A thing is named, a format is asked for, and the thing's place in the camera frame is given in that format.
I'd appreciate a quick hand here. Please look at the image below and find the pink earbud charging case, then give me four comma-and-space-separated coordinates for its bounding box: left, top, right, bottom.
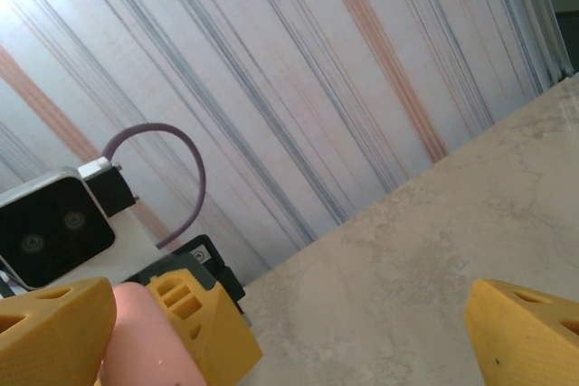
100, 281, 203, 386

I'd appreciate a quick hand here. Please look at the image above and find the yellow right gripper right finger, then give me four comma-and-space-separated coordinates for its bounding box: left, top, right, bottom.
465, 279, 579, 386

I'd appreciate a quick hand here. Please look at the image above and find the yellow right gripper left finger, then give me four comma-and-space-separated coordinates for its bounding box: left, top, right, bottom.
0, 276, 115, 386

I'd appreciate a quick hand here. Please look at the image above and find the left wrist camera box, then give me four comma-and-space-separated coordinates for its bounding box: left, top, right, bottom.
0, 157, 164, 290

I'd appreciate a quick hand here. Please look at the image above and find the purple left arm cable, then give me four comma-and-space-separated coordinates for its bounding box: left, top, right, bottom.
102, 122, 207, 251

